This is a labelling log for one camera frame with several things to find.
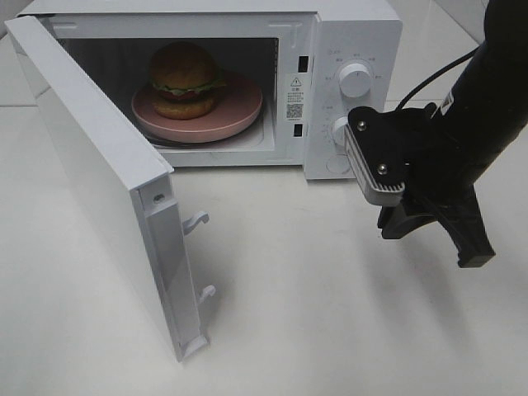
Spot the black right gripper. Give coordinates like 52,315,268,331
377,103,495,268

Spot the upper white power knob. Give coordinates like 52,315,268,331
338,62,372,98

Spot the white warning label sticker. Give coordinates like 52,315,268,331
283,73,309,121

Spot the pink round plate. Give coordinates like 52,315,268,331
131,71,263,144

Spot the white microwave door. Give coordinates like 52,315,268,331
7,16,215,361

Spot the white timer knob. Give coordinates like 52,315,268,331
332,116,348,147

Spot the burger with lettuce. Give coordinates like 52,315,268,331
148,41,227,120

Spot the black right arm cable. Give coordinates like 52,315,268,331
394,49,479,112

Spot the round white door button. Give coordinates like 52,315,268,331
326,154,351,178

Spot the white microwave oven body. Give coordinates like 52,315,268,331
13,1,403,180

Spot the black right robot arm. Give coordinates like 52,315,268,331
378,1,527,268

